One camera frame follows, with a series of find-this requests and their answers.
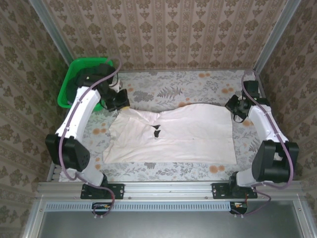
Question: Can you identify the green plastic basket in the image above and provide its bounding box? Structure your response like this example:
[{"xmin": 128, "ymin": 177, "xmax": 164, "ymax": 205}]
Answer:
[{"xmin": 57, "ymin": 57, "xmax": 114, "ymax": 110}]

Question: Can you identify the white t-shirt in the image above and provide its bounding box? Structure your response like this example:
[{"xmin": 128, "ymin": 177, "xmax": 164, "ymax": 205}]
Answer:
[{"xmin": 103, "ymin": 103, "xmax": 236, "ymax": 164}]

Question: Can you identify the floral patterned table cover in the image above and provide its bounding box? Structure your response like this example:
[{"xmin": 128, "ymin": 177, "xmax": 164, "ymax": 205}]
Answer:
[{"xmin": 59, "ymin": 70, "xmax": 289, "ymax": 182}]

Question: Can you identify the grey metal panel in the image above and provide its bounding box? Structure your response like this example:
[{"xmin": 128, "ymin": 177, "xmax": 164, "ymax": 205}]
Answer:
[{"xmin": 37, "ymin": 201, "xmax": 307, "ymax": 238}]

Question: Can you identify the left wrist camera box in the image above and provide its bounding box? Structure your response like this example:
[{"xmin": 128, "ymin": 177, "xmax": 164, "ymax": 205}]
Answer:
[{"xmin": 110, "ymin": 78, "xmax": 122, "ymax": 91}]

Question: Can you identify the aluminium side rail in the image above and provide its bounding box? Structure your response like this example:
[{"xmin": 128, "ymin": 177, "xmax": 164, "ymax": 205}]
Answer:
[
  {"xmin": 254, "ymin": 70, "xmax": 293, "ymax": 180},
  {"xmin": 47, "ymin": 108, "xmax": 74, "ymax": 182}
]

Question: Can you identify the aluminium frame post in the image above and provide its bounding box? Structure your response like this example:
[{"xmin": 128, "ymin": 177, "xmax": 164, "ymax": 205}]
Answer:
[
  {"xmin": 28, "ymin": 0, "xmax": 82, "ymax": 77},
  {"xmin": 254, "ymin": 0, "xmax": 302, "ymax": 75}
]

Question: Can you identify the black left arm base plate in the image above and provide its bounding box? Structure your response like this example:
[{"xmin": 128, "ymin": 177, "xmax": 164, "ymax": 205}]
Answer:
[{"xmin": 80, "ymin": 182, "xmax": 124, "ymax": 200}]

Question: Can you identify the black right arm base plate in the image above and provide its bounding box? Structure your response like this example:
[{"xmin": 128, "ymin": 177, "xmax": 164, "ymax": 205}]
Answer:
[{"xmin": 212, "ymin": 182, "xmax": 258, "ymax": 200}]

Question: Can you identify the aluminium frame beam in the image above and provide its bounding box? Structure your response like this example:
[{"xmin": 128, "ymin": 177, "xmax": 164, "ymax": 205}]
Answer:
[{"xmin": 36, "ymin": 180, "xmax": 304, "ymax": 201}]

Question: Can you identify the grey slotted cable duct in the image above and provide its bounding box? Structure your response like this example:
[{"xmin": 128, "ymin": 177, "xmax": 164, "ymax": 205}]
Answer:
[{"xmin": 46, "ymin": 201, "xmax": 230, "ymax": 212}]

